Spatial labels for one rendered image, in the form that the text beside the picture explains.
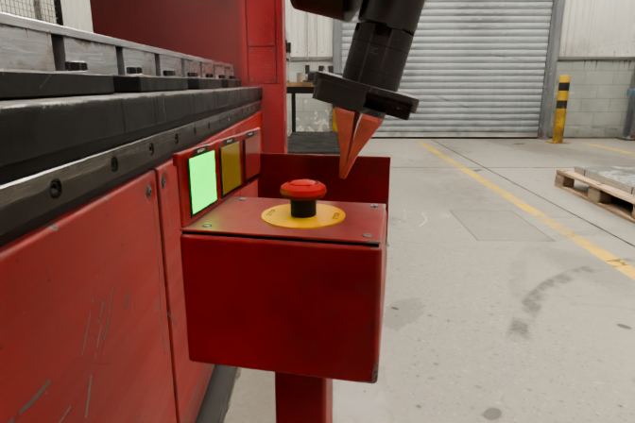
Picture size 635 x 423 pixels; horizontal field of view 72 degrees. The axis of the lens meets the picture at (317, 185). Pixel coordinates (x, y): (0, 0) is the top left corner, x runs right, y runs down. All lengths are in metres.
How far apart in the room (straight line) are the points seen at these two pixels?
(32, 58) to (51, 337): 0.36
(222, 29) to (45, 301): 1.78
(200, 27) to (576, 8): 6.86
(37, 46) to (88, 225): 0.28
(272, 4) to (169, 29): 0.48
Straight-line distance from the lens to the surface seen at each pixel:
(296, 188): 0.36
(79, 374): 0.53
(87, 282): 0.52
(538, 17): 7.95
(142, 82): 0.84
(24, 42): 0.67
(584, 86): 8.33
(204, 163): 0.38
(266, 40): 2.09
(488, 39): 7.64
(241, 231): 0.34
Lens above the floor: 0.89
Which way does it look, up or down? 13 degrees down
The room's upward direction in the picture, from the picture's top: straight up
